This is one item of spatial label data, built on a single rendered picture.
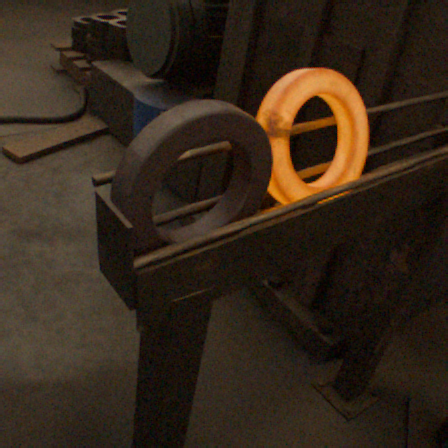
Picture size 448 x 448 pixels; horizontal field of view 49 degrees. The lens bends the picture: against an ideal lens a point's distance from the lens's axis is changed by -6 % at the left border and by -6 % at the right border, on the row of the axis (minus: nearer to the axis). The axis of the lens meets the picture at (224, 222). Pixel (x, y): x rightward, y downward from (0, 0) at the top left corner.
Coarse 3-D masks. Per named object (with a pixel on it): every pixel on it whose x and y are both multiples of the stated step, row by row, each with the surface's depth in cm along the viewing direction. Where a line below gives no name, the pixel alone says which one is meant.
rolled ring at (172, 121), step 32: (160, 128) 48; (192, 128) 48; (224, 128) 51; (256, 128) 53; (128, 160) 48; (160, 160) 48; (256, 160) 56; (128, 192) 48; (256, 192) 59; (192, 224) 60; (224, 224) 59
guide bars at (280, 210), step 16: (416, 160) 75; (368, 176) 69; (384, 176) 71; (320, 192) 64; (336, 192) 65; (272, 208) 60; (288, 208) 61; (304, 208) 62; (240, 224) 57; (256, 224) 59; (192, 240) 54; (208, 240) 55; (144, 256) 51; (160, 256) 52
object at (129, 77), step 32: (160, 0) 174; (192, 0) 176; (224, 0) 184; (128, 32) 196; (160, 32) 178; (192, 32) 176; (96, 64) 218; (128, 64) 222; (160, 64) 182; (192, 64) 188; (96, 96) 222; (128, 96) 198; (128, 128) 203; (192, 160) 171; (192, 192) 176
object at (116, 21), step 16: (80, 16) 264; (96, 16) 241; (112, 16) 248; (80, 32) 254; (96, 32) 238; (112, 32) 220; (64, 48) 268; (80, 48) 261; (96, 48) 241; (112, 48) 224; (64, 64) 274; (80, 64) 246; (80, 80) 258
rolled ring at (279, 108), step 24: (312, 72) 62; (336, 72) 65; (288, 96) 61; (312, 96) 63; (336, 96) 66; (264, 120) 61; (288, 120) 62; (336, 120) 71; (360, 120) 69; (288, 144) 62; (360, 144) 70; (288, 168) 63; (336, 168) 71; (360, 168) 71; (288, 192) 64; (312, 192) 66
